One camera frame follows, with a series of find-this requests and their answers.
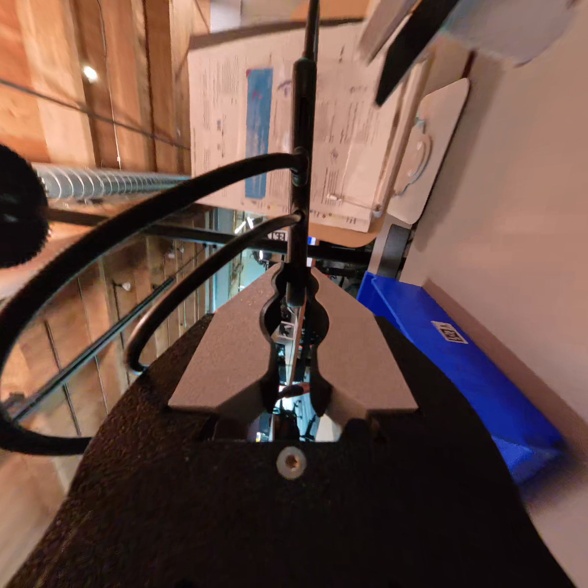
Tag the white instruction sheet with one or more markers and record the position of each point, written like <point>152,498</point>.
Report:
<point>363,138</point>

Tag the blue plastic bin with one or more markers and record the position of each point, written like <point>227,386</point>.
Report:
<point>459,390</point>

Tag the silver ventilation duct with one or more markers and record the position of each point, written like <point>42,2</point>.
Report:
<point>115,181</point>

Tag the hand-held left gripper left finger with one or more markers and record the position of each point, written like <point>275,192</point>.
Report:
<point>225,363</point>

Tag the laminated exercise sheet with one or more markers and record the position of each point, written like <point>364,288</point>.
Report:
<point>220,138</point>

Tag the black usb hub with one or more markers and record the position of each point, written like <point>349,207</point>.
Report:
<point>301,115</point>

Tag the black USB plug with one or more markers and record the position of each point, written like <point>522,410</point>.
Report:
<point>285,218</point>

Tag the black pole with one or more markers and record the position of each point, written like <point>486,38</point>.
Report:
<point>413,50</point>

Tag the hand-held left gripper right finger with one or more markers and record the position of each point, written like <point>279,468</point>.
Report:
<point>363,367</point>

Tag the wooden document stand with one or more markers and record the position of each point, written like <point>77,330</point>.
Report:
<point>441,119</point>

